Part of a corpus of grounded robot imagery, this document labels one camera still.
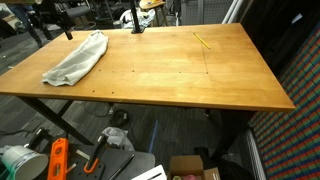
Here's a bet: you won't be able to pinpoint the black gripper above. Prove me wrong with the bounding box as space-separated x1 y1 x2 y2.
36 3 74 41

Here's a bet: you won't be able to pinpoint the white terry towel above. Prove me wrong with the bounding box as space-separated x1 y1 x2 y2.
42 29 109 87

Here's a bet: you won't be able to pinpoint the black office chair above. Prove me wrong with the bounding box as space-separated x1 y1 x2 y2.
63 0 93 21

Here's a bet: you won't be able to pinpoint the white crumpled cloth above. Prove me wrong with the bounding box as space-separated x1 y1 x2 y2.
119 8 157 30

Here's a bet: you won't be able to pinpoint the black metal table leg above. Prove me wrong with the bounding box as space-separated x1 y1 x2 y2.
209 109 256 161
16 96 94 146

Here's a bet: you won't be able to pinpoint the round wooden side table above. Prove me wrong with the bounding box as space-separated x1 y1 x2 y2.
139 0 168 26

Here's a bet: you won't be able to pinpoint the white plastic bag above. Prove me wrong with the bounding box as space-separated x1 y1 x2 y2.
101 126 136 152

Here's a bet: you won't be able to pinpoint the orange black clamp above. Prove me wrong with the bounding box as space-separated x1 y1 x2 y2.
83 133 109 175

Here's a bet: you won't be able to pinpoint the blue tape strip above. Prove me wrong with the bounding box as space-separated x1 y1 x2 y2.
148 119 159 154

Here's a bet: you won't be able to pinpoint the yellow pencil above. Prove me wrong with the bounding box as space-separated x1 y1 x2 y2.
193 32 212 50

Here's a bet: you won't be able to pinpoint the white bucket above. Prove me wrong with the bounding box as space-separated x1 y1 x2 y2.
1 144 49 180

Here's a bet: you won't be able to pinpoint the black marker pen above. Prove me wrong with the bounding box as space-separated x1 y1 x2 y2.
108 153 136 180

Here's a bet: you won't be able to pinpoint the black perforated board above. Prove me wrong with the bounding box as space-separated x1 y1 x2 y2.
66 143 156 180

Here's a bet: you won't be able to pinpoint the white leaning poles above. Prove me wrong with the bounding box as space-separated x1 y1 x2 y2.
222 0 245 24

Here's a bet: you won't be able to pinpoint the small open cardboard box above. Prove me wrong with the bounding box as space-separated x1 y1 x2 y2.
168 154 222 180

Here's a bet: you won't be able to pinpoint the pink cloth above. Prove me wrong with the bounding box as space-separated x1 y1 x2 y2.
182 173 203 180

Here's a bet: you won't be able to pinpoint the multicoloured patterned backdrop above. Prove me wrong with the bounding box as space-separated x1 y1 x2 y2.
248 26 320 180

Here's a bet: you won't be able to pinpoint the black camera pole stand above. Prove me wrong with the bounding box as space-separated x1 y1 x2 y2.
129 0 147 34

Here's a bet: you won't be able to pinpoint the black coiled floor cable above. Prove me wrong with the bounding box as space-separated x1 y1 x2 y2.
83 101 129 128

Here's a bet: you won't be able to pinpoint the black clamp handle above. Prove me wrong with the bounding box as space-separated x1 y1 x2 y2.
26 128 51 151

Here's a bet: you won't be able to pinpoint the white aluminium rail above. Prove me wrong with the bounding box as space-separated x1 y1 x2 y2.
244 128 268 180

